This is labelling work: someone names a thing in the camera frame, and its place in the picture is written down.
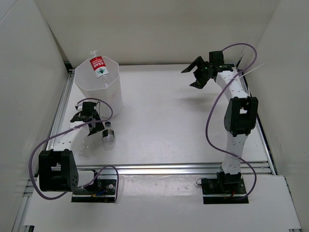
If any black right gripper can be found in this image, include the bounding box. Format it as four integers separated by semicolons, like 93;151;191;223
182;57;212;89

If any small black label bottle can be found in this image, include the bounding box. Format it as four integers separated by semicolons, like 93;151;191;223
102;121;115;150

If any clear white cap bottle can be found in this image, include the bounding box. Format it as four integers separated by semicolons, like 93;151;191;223
78;136;92;160

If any red label plastic bottle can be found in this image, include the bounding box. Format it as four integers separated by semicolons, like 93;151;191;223
89;50;109;85

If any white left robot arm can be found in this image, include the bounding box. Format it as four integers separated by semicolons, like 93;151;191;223
39;101;104;192

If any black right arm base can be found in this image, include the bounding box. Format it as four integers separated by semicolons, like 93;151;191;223
196;172;249;204

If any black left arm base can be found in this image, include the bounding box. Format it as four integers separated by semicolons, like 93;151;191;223
71;165;120;203

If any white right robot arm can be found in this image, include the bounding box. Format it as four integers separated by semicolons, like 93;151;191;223
183;51;258;193

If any white translucent plastic bin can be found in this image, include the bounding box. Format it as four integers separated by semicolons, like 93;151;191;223
74;57;123;116

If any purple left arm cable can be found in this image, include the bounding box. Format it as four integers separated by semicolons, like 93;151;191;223
28;98;114;201

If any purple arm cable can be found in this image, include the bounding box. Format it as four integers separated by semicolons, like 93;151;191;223
205;43;258;200
28;98;114;201

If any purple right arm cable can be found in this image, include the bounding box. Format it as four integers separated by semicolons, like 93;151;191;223
205;43;258;200

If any aluminium right rail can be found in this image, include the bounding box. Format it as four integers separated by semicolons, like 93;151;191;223
239;70;277;175

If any aluminium front rail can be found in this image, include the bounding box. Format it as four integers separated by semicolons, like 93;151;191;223
24;162;276;194

